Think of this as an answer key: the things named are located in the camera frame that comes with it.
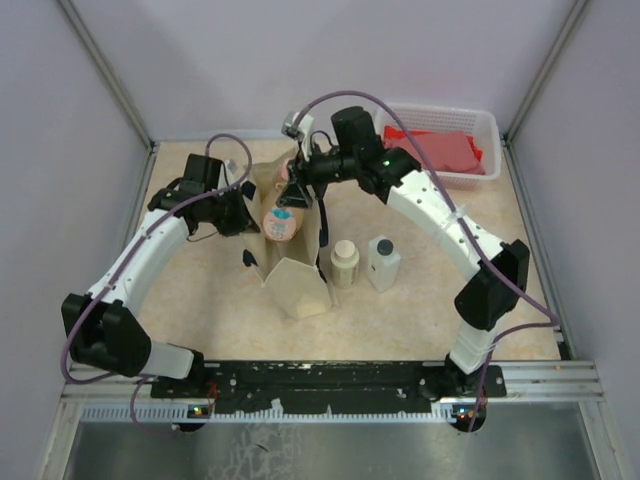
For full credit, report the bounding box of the white plastic basket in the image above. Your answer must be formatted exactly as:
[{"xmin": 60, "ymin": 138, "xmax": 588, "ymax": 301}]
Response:
[{"xmin": 389, "ymin": 103, "xmax": 501, "ymax": 189}]

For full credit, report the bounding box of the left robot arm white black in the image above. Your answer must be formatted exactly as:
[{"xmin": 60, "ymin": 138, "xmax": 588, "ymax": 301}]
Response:
[{"xmin": 60, "ymin": 154, "xmax": 258, "ymax": 397}]

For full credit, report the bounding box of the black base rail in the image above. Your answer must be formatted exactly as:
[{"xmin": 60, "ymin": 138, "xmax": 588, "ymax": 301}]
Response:
[{"xmin": 151, "ymin": 360, "xmax": 507, "ymax": 415}]

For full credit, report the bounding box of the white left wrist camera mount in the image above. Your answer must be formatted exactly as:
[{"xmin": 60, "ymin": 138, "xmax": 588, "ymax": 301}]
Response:
[{"xmin": 218, "ymin": 159, "xmax": 244, "ymax": 189}]

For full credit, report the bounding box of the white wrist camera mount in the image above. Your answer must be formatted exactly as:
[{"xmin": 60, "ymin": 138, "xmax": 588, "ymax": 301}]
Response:
[
  {"xmin": 281, "ymin": 111, "xmax": 315, "ymax": 160},
  {"xmin": 218, "ymin": 159, "xmax": 244, "ymax": 189}
]

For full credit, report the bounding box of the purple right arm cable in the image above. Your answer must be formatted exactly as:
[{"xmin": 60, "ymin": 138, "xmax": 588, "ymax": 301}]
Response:
[{"xmin": 292, "ymin": 88, "xmax": 561, "ymax": 434}]

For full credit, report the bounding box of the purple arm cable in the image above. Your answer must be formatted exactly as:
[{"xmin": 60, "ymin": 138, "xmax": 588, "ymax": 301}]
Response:
[
  {"xmin": 292, "ymin": 88, "xmax": 561, "ymax": 434},
  {"xmin": 59, "ymin": 133, "xmax": 255, "ymax": 439}
]

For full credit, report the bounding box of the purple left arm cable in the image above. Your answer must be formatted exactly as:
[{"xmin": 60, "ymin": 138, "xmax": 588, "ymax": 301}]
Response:
[{"xmin": 59, "ymin": 133, "xmax": 255, "ymax": 439}]

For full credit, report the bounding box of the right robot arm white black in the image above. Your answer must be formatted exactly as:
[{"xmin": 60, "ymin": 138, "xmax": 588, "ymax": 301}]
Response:
[{"xmin": 278, "ymin": 106, "xmax": 530, "ymax": 396}]

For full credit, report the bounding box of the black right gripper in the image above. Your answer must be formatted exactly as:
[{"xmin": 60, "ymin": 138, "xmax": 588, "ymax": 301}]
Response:
[{"xmin": 277, "ymin": 139, "xmax": 359, "ymax": 209}]

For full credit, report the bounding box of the red cloth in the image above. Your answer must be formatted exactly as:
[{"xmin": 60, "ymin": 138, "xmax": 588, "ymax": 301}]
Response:
[{"xmin": 383, "ymin": 125, "xmax": 485, "ymax": 175}]

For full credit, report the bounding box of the white bottle grey cap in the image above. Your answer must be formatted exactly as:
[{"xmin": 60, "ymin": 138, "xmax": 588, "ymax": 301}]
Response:
[{"xmin": 366, "ymin": 236, "xmax": 401, "ymax": 293}]

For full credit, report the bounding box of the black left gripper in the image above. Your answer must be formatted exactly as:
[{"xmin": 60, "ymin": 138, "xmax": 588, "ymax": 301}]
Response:
[{"xmin": 205, "ymin": 183, "xmax": 261, "ymax": 237}]

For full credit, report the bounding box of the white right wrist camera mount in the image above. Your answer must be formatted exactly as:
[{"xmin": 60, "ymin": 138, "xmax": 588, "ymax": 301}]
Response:
[{"xmin": 281, "ymin": 111, "xmax": 315, "ymax": 160}]

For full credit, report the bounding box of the orange lotion bottle pink cap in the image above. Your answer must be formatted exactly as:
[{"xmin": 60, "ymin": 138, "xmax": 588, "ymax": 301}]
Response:
[{"xmin": 261, "ymin": 160, "xmax": 305, "ymax": 242}]

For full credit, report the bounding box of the beige canvas tote bag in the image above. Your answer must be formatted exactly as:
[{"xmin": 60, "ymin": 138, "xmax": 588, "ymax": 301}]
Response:
[{"xmin": 241, "ymin": 149, "xmax": 333, "ymax": 319}]

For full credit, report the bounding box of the beige bottle beige cap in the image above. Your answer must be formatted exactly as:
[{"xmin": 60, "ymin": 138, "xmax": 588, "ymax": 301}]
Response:
[{"xmin": 330, "ymin": 240, "xmax": 360, "ymax": 288}]

